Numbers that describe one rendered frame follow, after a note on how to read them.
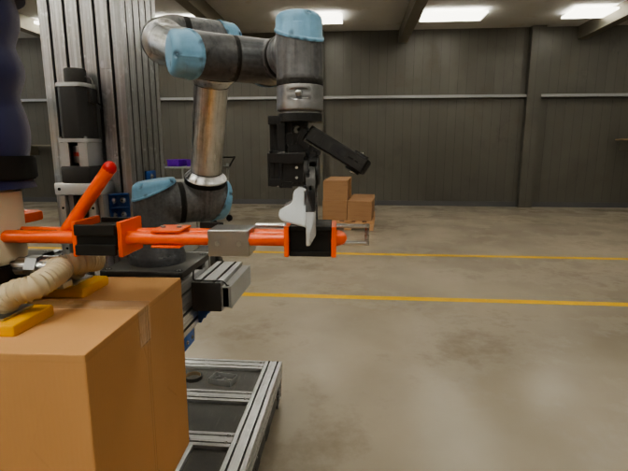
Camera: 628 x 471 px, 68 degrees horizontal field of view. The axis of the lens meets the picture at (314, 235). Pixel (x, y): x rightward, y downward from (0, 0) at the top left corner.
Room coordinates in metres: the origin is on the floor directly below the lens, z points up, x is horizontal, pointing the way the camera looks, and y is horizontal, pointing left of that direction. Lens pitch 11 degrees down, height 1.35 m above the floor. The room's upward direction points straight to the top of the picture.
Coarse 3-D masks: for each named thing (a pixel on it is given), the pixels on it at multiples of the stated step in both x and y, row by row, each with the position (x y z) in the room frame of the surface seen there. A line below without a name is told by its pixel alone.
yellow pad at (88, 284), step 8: (72, 280) 0.87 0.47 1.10; (80, 280) 0.87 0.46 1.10; (88, 280) 0.89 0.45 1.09; (96, 280) 0.89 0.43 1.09; (104, 280) 0.91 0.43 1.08; (72, 288) 0.84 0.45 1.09; (80, 288) 0.84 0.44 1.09; (88, 288) 0.85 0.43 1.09; (96, 288) 0.88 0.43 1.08; (48, 296) 0.84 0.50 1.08; (56, 296) 0.84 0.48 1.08; (64, 296) 0.83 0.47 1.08; (72, 296) 0.83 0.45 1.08; (80, 296) 0.83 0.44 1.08
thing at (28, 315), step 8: (24, 304) 0.73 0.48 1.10; (32, 304) 0.73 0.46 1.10; (16, 312) 0.69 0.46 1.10; (24, 312) 0.70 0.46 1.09; (32, 312) 0.70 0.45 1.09; (40, 312) 0.71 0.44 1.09; (48, 312) 0.73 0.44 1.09; (0, 320) 0.66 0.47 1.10; (8, 320) 0.67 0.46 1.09; (16, 320) 0.67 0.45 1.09; (24, 320) 0.67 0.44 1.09; (32, 320) 0.68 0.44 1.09; (40, 320) 0.70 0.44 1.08; (0, 328) 0.64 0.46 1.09; (8, 328) 0.64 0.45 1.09; (16, 328) 0.65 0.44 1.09; (24, 328) 0.67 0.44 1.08
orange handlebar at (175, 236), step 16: (16, 240) 0.76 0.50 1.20; (32, 240) 0.76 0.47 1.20; (48, 240) 0.76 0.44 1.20; (64, 240) 0.76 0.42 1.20; (128, 240) 0.75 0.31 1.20; (144, 240) 0.75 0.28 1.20; (160, 240) 0.75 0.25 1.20; (176, 240) 0.75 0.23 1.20; (192, 240) 0.75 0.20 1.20; (256, 240) 0.74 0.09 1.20; (272, 240) 0.74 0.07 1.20; (336, 240) 0.74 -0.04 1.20
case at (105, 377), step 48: (144, 288) 0.90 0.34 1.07; (0, 336) 0.64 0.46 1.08; (48, 336) 0.64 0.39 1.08; (96, 336) 0.64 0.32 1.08; (144, 336) 0.77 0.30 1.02; (0, 384) 0.59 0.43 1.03; (48, 384) 0.58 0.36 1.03; (96, 384) 0.60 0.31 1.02; (144, 384) 0.76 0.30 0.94; (0, 432) 0.59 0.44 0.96; (48, 432) 0.58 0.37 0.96; (96, 432) 0.59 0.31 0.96; (144, 432) 0.74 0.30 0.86
